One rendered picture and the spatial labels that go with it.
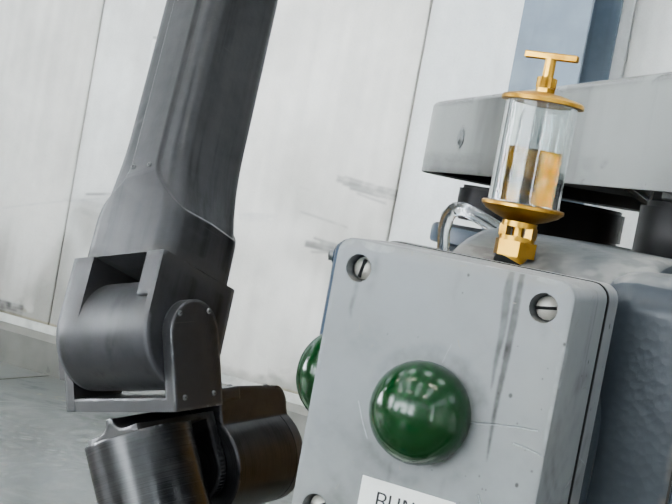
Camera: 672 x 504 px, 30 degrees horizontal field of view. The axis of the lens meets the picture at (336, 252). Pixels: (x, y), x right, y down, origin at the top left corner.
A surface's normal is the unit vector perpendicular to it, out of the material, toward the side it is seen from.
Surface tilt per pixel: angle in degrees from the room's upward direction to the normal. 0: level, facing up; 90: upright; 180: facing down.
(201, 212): 61
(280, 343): 90
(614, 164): 90
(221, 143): 76
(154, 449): 69
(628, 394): 90
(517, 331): 90
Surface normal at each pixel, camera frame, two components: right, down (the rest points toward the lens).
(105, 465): -0.58, 0.00
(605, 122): -0.97, -0.17
